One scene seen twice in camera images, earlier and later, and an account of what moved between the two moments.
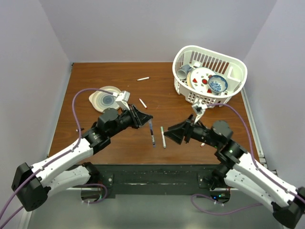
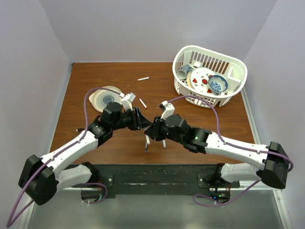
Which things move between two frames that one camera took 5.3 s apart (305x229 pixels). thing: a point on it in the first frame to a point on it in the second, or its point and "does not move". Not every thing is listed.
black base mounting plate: [157, 179] does not move
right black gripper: [177, 132] to [154, 131]
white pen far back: [143, 78] does not move
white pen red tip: [143, 103] does not move
